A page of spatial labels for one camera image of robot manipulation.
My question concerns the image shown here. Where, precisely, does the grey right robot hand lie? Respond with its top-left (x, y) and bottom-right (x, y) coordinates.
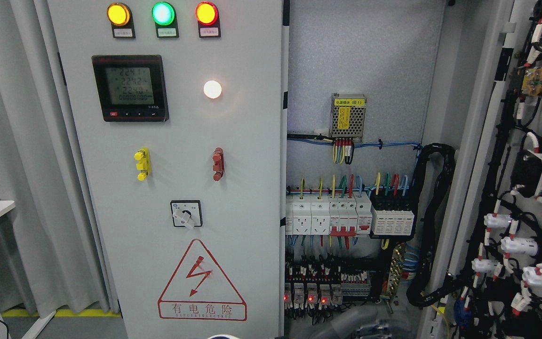
top-left (285, 305), bottom-right (415, 339)

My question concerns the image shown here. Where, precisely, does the grey cabinet door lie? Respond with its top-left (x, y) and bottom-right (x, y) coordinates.
top-left (48, 0), bottom-right (285, 339)
top-left (417, 0), bottom-right (542, 339)

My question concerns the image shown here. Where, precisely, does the red indicator light left door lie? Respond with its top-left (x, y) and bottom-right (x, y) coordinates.
top-left (195, 1), bottom-right (219, 26)

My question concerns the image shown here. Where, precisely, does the green indicator light left door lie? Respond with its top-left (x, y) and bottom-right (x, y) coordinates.
top-left (152, 1), bottom-right (175, 26)

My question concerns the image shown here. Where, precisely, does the yellow indicator light left door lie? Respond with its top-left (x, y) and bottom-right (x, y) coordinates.
top-left (107, 2), bottom-right (131, 26)

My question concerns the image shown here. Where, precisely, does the lower relay and breaker row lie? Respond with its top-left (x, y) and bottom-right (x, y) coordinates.
top-left (283, 254), bottom-right (375, 315)

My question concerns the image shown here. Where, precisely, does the white DIN socket breaker row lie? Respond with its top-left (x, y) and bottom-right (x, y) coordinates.
top-left (286, 195), bottom-right (374, 237)

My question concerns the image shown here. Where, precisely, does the black surge protector module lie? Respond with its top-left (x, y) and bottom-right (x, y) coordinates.
top-left (371, 194), bottom-right (415, 239)

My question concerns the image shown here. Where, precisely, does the red electric hazard warning sticker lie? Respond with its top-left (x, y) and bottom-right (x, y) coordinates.
top-left (158, 239), bottom-right (247, 322)

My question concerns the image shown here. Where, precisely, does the metal mesh power supply module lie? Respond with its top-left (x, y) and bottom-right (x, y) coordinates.
top-left (330, 93), bottom-right (367, 139)

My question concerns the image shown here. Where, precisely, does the white indicator light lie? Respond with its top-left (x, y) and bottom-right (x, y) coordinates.
top-left (203, 80), bottom-right (223, 99)

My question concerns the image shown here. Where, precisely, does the grey curtain left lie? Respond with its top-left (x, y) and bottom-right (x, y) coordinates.
top-left (0, 0), bottom-right (119, 315)

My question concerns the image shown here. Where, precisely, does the black digital power meter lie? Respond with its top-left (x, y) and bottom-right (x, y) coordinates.
top-left (92, 55), bottom-right (168, 122)

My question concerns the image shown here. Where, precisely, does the right black corrugated cable conduit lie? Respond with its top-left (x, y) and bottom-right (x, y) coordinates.
top-left (406, 143), bottom-right (457, 309)

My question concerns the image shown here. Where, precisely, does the left door rotary selector switch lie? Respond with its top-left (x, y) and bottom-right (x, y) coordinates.
top-left (170, 200), bottom-right (203, 230)

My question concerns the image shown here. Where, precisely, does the red terminal post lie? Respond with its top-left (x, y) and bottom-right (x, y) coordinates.
top-left (212, 147), bottom-right (224, 182)

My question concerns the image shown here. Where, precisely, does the yellow terminal post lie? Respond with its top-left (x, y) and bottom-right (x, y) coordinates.
top-left (134, 147), bottom-right (152, 182)

